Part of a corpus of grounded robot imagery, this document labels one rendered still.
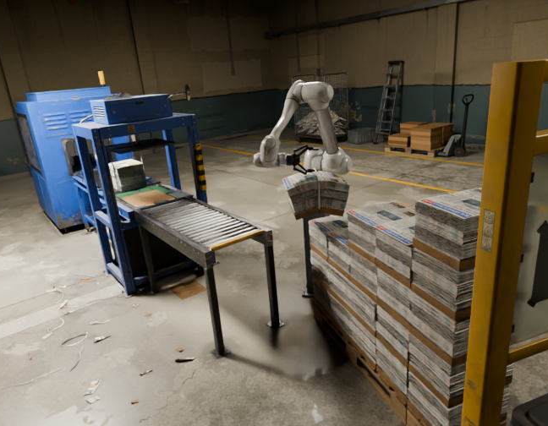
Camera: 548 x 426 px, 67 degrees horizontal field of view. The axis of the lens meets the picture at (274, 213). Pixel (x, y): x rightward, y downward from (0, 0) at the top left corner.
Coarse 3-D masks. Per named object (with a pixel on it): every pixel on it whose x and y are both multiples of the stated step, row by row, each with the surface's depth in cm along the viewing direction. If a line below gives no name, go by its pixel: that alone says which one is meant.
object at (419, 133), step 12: (408, 132) 895; (420, 132) 828; (432, 132) 814; (444, 132) 836; (396, 144) 880; (408, 144) 864; (420, 144) 834; (432, 144) 820; (444, 144) 845; (432, 156) 818
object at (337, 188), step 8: (328, 176) 279; (336, 176) 283; (328, 184) 266; (336, 184) 266; (344, 184) 267; (328, 192) 267; (336, 192) 268; (344, 192) 268; (328, 200) 270; (336, 200) 270; (344, 200) 271; (336, 208) 272; (344, 208) 273
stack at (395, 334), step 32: (320, 224) 291; (320, 256) 295; (352, 256) 249; (320, 288) 307; (352, 288) 256; (384, 288) 221; (320, 320) 317; (352, 320) 264; (384, 320) 227; (352, 352) 273; (384, 352) 233; (384, 384) 239
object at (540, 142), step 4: (540, 132) 119; (544, 132) 118; (536, 136) 114; (540, 136) 115; (544, 136) 115; (536, 140) 114; (540, 140) 115; (544, 140) 115; (536, 144) 115; (540, 144) 115; (544, 144) 116; (536, 148) 115; (540, 148) 116; (544, 148) 116; (536, 152) 116; (540, 152) 116; (544, 152) 117
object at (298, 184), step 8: (296, 176) 285; (304, 176) 280; (288, 184) 273; (296, 184) 267; (304, 184) 264; (312, 184) 265; (288, 192) 265; (296, 192) 266; (304, 192) 266; (312, 192) 267; (296, 200) 268; (304, 200) 268; (312, 200) 269; (296, 208) 269; (304, 208) 270; (312, 208) 270
